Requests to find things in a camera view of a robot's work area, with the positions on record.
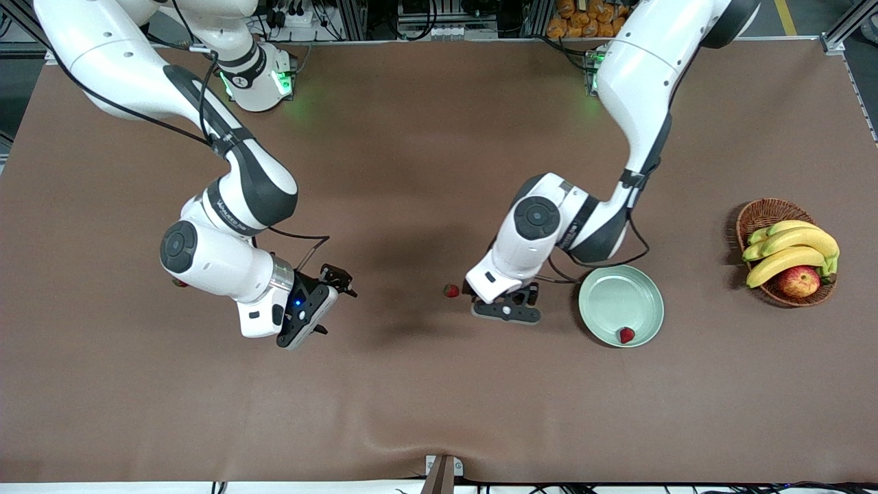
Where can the pale green round plate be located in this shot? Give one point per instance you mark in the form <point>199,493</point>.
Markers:
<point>617,302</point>

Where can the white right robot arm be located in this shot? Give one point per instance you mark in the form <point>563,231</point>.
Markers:
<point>103,55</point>

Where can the thick yellow banana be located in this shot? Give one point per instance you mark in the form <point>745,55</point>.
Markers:
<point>782,261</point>

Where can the grey metal bracket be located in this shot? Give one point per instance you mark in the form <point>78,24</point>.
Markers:
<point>441,477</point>

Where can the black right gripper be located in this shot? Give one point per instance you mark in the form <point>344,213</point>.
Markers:
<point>308,283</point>

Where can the silver aluminium frame post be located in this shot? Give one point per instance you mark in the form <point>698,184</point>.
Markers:
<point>835,45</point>

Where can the red yellow apple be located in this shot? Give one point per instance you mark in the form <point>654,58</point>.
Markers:
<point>799,282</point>

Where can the bag of bread rolls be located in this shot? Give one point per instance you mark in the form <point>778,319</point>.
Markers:
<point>576,24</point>

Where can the white connector block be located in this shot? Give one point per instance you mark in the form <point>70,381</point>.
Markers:
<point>449,31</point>

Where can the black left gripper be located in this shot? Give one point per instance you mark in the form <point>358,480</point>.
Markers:
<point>528,293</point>

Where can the yellow banana bunch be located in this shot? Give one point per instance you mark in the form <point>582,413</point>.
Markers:
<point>802,238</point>

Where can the small yellow green banana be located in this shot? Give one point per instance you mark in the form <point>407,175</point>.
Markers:
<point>789,226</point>

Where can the white power strip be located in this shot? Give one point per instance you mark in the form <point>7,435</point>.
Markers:
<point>295,19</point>

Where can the brown table cloth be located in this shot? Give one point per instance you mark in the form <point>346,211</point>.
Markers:
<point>411,384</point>

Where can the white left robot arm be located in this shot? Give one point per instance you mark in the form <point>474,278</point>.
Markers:
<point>645,82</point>

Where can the brown wicker basket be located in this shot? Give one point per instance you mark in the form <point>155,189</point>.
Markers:
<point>768,213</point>

